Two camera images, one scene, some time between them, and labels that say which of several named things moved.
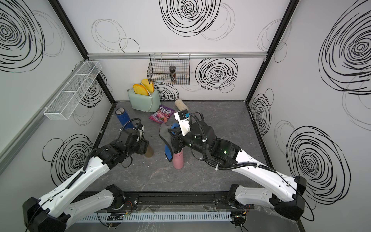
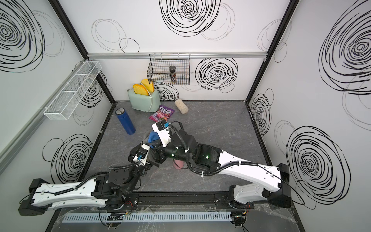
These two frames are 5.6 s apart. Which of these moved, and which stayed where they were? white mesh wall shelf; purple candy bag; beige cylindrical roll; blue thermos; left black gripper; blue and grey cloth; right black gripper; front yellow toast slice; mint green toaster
Moved: blue and grey cloth; left black gripper; right black gripper
Stayed: purple candy bag; beige cylindrical roll; white mesh wall shelf; mint green toaster; blue thermos; front yellow toast slice
